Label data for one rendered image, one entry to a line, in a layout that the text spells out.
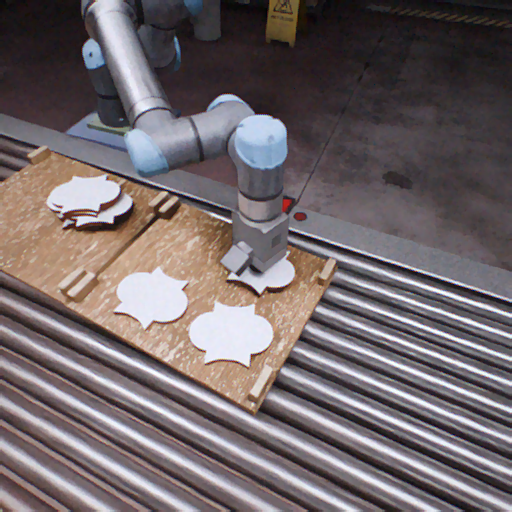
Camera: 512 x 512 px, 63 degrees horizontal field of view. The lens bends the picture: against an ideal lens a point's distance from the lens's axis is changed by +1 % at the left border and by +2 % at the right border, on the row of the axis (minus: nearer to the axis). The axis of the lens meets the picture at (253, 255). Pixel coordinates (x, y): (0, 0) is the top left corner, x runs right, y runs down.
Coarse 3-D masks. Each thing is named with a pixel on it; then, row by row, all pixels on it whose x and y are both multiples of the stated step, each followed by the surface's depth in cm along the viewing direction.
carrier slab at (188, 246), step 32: (160, 224) 93; (192, 224) 93; (224, 224) 93; (128, 256) 87; (160, 256) 86; (192, 256) 87; (96, 288) 81; (192, 288) 81; (224, 288) 81; (288, 288) 81; (320, 288) 81; (96, 320) 76; (128, 320) 76; (192, 320) 76; (288, 320) 76; (160, 352) 71; (192, 352) 71; (288, 352) 72; (224, 384) 67
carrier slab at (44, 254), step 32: (64, 160) 110; (0, 192) 101; (32, 192) 101; (128, 192) 101; (0, 224) 93; (32, 224) 93; (128, 224) 93; (0, 256) 87; (32, 256) 87; (64, 256) 86; (96, 256) 87; (32, 288) 83
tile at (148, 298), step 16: (160, 272) 82; (128, 288) 79; (144, 288) 79; (160, 288) 79; (176, 288) 79; (128, 304) 77; (144, 304) 77; (160, 304) 77; (176, 304) 77; (144, 320) 74; (160, 320) 74; (176, 320) 75
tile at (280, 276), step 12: (288, 252) 85; (276, 264) 82; (288, 264) 82; (228, 276) 80; (240, 276) 80; (252, 276) 80; (264, 276) 80; (276, 276) 80; (288, 276) 80; (252, 288) 79; (264, 288) 79; (276, 288) 79
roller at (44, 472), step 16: (0, 432) 64; (0, 448) 63; (16, 448) 63; (32, 448) 63; (16, 464) 61; (32, 464) 61; (48, 464) 61; (32, 480) 60; (48, 480) 60; (64, 480) 60; (80, 480) 60; (64, 496) 59; (80, 496) 58; (96, 496) 58; (112, 496) 59
